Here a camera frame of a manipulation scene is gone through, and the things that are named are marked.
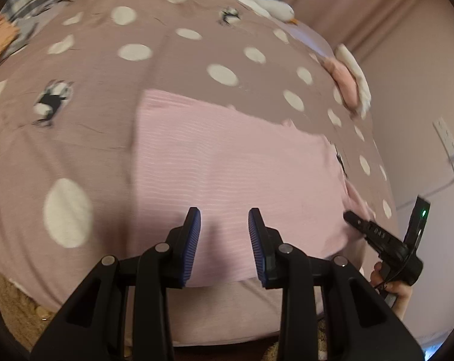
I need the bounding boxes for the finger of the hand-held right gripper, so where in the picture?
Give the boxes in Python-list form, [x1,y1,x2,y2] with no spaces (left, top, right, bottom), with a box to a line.
[343,211,372,236]

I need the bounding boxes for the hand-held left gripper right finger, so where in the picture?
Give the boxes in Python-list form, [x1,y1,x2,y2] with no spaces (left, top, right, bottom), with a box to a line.
[248,208,425,361]

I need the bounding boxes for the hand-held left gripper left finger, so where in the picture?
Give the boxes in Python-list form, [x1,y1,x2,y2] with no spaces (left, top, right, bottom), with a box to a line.
[29,207,202,361]

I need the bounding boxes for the pink striped shirt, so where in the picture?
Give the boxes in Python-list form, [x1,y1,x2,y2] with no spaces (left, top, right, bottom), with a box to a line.
[131,88,378,287]

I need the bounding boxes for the person's right hand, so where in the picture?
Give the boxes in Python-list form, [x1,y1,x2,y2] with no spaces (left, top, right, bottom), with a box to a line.
[370,261,414,319]

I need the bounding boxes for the folded pink garment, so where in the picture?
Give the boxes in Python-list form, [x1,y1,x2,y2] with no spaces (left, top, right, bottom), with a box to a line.
[321,58,360,108]

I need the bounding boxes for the dotted deer print blanket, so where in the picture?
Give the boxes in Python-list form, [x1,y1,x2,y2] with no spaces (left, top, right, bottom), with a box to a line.
[0,0,399,347]

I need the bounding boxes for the white garment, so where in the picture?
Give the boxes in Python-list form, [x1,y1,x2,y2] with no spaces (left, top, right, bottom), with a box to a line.
[334,44,373,119]

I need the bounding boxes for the brown fuzzy rug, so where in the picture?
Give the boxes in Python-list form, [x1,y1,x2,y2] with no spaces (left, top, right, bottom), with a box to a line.
[0,271,64,351]

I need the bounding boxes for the pink curtain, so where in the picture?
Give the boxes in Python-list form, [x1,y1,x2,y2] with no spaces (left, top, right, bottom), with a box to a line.
[257,0,436,59]

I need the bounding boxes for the white power cable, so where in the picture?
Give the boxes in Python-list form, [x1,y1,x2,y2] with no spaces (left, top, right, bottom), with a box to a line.
[396,178,454,211]

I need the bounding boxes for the white wall power strip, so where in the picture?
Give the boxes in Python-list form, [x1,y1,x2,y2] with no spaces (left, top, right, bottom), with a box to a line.
[433,117,454,186]

